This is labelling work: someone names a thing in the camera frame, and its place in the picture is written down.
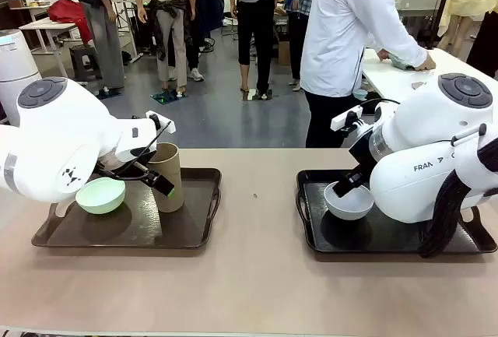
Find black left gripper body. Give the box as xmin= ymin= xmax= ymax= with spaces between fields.
xmin=95 ymin=156 xmax=151 ymax=182

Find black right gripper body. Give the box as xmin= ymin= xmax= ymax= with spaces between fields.
xmin=349 ymin=134 xmax=381 ymax=177

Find tall brown cup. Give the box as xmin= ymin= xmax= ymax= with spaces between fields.
xmin=149 ymin=142 xmax=184 ymax=213

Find grey white bowl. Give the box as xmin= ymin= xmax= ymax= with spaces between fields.
xmin=324 ymin=181 xmax=375 ymax=221

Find pale green bowl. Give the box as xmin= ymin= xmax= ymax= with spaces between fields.
xmin=75 ymin=176 xmax=127 ymax=216

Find person's right forearm white sleeve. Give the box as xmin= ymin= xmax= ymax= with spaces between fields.
xmin=383 ymin=21 xmax=429 ymax=68

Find person's left forearm white sleeve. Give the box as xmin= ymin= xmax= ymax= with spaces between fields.
xmin=361 ymin=39 xmax=384 ymax=58

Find black serving tray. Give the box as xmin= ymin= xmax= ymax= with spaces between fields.
xmin=295 ymin=169 xmax=498 ymax=255

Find left black tray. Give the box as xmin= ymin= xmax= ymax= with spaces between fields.
xmin=30 ymin=167 xmax=223 ymax=251

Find person's right hand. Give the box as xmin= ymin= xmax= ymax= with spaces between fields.
xmin=412 ymin=55 xmax=437 ymax=72

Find dark plastic stool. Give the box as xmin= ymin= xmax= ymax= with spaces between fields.
xmin=68 ymin=44 xmax=103 ymax=82

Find person in white jacket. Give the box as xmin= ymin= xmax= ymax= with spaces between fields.
xmin=300 ymin=0 xmax=437 ymax=149

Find mannequin dark shirt grey trousers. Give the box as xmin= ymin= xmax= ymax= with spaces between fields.
xmin=65 ymin=0 xmax=126 ymax=91

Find cardboard box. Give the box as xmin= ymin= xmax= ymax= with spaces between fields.
xmin=277 ymin=40 xmax=292 ymax=66

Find white air purifier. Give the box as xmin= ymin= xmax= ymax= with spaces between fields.
xmin=0 ymin=28 xmax=43 ymax=124

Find white desk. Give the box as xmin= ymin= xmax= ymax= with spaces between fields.
xmin=18 ymin=17 xmax=79 ymax=79

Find red cloth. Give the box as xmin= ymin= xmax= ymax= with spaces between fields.
xmin=46 ymin=0 xmax=93 ymax=45

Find dark hanging garment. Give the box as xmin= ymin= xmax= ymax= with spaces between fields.
xmin=465 ymin=9 xmax=498 ymax=79

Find mannequin grey shirt black leggings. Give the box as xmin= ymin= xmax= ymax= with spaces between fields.
xmin=224 ymin=0 xmax=278 ymax=95

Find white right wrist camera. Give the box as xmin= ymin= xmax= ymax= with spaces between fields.
xmin=330 ymin=105 xmax=363 ymax=138

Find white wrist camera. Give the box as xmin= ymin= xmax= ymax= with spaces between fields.
xmin=330 ymin=105 xmax=363 ymax=138
xmin=146 ymin=111 xmax=176 ymax=135

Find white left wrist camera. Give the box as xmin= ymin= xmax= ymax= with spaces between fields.
xmin=146 ymin=111 xmax=176 ymax=135

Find dark mannequin base plate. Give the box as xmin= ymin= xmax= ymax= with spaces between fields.
xmin=94 ymin=86 xmax=122 ymax=100

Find green mannequin base plate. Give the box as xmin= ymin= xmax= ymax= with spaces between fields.
xmin=150 ymin=90 xmax=188 ymax=104

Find grey mannequin base plate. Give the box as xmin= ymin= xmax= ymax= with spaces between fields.
xmin=241 ymin=87 xmax=273 ymax=101

